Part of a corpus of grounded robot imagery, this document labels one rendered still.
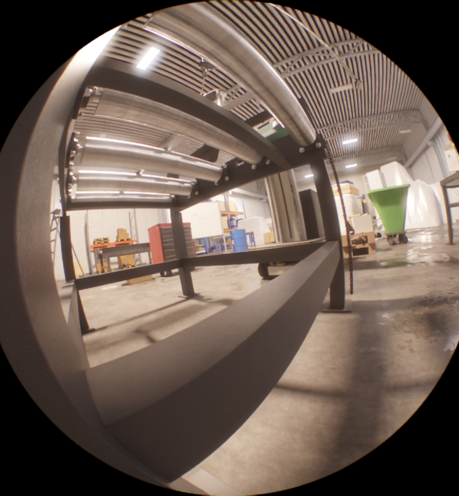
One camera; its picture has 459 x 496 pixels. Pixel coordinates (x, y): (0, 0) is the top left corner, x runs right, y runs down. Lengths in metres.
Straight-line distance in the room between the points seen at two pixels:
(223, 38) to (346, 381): 0.83
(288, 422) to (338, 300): 0.64
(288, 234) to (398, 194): 1.97
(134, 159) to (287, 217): 1.54
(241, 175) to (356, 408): 1.16
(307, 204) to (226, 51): 1.70
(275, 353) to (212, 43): 0.50
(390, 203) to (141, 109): 3.03
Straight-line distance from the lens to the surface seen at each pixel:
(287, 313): 0.17
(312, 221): 1.90
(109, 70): 0.41
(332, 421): 0.46
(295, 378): 0.55
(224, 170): 1.16
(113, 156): 0.79
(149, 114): 0.58
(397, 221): 3.11
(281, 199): 1.94
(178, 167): 0.91
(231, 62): 0.48
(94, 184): 1.04
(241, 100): 0.73
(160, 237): 3.09
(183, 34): 0.43
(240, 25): 8.68
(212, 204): 6.17
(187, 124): 0.63
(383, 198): 3.05
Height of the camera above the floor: 0.40
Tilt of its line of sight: 1 degrees down
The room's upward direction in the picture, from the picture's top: 9 degrees counter-clockwise
